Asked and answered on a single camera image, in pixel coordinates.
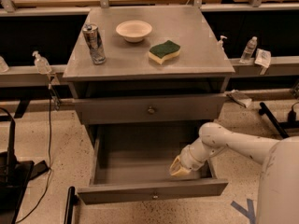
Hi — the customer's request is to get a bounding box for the black stand leg right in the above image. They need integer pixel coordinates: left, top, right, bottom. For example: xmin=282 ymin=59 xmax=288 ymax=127
xmin=259 ymin=102 xmax=299 ymax=138

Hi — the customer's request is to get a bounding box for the grey drawer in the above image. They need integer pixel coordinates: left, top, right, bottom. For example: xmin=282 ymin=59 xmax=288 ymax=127
xmin=78 ymin=123 xmax=228 ymax=204
xmin=74 ymin=94 xmax=227 ymax=125

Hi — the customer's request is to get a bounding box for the clear bottle far left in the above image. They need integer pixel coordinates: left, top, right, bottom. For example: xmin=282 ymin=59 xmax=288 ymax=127
xmin=0 ymin=56 xmax=9 ymax=73

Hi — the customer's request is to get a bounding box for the white wipes packet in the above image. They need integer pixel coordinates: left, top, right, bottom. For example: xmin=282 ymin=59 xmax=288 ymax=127
xmin=254 ymin=49 xmax=271 ymax=68

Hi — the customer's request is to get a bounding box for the black stand left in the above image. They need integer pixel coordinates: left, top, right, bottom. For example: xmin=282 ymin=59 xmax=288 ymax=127
xmin=0 ymin=108 xmax=50 ymax=224

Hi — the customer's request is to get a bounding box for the black floor bar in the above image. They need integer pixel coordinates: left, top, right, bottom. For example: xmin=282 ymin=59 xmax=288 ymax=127
xmin=64 ymin=186 xmax=78 ymax=224

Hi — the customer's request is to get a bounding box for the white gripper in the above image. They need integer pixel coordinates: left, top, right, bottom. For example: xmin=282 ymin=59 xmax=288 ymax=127
xmin=169 ymin=145 xmax=206 ymax=176

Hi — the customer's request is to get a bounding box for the grey top drawer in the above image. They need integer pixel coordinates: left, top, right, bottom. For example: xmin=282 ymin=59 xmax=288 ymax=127
xmin=74 ymin=94 xmax=227 ymax=125

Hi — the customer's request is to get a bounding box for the sanitizer pump bottle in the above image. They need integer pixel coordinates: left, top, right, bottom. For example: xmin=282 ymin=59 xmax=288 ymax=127
xmin=33 ymin=50 xmax=51 ymax=75
xmin=218 ymin=35 xmax=227 ymax=51

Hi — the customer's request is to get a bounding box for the folded grey cloth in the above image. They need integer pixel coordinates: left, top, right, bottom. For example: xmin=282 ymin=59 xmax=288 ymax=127
xmin=227 ymin=90 xmax=252 ymax=108

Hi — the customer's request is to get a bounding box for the grey drawer cabinet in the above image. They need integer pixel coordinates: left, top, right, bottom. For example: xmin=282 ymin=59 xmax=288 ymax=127
xmin=63 ymin=5 xmax=235 ymax=147

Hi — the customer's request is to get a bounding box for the white bowl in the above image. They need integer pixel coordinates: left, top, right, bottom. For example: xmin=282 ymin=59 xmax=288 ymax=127
xmin=116 ymin=21 xmax=152 ymax=43

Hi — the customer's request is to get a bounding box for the left sanitizer pump bottle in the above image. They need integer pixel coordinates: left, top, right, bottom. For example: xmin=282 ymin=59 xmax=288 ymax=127
xmin=33 ymin=50 xmax=51 ymax=75

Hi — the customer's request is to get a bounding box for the green yellow sponge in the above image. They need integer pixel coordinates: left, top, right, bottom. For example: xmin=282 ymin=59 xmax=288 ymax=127
xmin=149 ymin=40 xmax=180 ymax=64

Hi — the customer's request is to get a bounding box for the clear water bottle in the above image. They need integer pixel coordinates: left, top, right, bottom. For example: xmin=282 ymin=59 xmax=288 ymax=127
xmin=240 ymin=36 xmax=257 ymax=63

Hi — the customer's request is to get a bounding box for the blue tape cross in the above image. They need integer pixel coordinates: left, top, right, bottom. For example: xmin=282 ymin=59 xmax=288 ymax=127
xmin=231 ymin=199 xmax=256 ymax=224

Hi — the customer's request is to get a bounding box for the black cable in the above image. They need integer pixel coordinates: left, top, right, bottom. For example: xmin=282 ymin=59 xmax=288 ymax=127
xmin=15 ymin=75 xmax=62 ymax=224

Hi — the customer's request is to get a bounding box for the silver drink can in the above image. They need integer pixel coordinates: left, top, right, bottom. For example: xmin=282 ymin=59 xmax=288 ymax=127
xmin=82 ymin=23 xmax=106 ymax=64

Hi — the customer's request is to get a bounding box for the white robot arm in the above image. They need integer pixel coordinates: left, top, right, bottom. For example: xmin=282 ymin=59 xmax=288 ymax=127
xmin=169 ymin=122 xmax=299 ymax=224

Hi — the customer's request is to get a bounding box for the right sanitizer pump bottle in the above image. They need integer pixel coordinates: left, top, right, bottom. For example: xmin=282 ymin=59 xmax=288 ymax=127
xmin=218 ymin=35 xmax=227 ymax=51

